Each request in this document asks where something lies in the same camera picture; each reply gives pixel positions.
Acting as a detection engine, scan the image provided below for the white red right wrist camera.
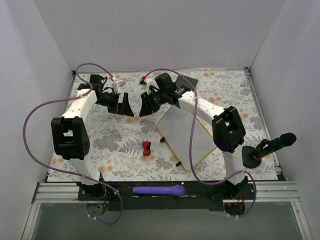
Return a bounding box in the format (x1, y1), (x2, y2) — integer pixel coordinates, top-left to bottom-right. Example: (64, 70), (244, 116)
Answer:
(139, 76), (157, 95)

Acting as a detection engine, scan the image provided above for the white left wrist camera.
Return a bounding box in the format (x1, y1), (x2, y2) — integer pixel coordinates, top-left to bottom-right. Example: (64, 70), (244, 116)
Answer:
(111, 76), (126, 94)

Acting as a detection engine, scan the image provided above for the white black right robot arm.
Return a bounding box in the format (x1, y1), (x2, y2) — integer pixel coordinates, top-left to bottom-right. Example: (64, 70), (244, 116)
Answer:
(139, 72), (248, 199)

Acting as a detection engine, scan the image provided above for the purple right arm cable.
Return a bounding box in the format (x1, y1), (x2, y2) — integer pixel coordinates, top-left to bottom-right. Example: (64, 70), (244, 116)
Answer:
(144, 68), (257, 218)

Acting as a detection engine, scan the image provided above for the black microphone on stand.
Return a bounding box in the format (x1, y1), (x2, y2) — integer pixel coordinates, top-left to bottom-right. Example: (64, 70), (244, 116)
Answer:
(250, 132), (297, 160)

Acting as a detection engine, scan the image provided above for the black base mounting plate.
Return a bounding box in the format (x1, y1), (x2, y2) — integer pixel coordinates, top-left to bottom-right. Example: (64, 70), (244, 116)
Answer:
(77, 181), (256, 214)

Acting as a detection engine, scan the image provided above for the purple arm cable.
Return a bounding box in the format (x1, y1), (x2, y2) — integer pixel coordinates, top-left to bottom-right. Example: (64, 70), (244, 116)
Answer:
(22, 62), (125, 225)
(144, 68), (257, 218)

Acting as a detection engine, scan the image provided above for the purple marker pen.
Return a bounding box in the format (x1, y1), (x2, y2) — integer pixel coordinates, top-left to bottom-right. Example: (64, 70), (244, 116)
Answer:
(132, 185), (186, 197)

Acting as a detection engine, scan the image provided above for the aluminium frame rail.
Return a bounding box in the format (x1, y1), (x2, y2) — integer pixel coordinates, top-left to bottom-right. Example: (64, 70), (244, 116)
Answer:
(32, 182), (80, 204)

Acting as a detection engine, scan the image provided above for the floral patterned table mat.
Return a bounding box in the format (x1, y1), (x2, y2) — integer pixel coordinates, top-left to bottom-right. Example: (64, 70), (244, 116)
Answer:
(46, 69), (280, 183)

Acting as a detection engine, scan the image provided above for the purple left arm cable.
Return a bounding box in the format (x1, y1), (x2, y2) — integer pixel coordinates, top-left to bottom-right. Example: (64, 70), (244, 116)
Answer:
(22, 62), (125, 225)

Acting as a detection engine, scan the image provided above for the yellow framed small whiteboard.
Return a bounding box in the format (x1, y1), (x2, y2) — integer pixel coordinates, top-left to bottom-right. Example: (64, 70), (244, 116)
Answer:
(156, 106), (217, 172)

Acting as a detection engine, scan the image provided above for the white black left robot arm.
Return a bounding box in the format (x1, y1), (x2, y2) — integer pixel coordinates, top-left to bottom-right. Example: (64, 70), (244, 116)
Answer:
(51, 74), (134, 200)

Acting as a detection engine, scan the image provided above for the black round stand base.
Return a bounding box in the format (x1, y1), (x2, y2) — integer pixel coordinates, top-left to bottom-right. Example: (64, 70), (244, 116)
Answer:
(242, 146), (262, 169)

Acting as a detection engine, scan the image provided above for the red black felt eraser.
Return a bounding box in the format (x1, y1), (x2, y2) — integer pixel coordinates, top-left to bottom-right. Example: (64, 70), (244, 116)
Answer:
(142, 141), (151, 156)

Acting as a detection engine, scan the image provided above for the dark grey studded baseplate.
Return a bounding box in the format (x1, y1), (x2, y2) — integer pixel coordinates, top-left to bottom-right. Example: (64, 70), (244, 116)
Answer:
(175, 75), (199, 91)

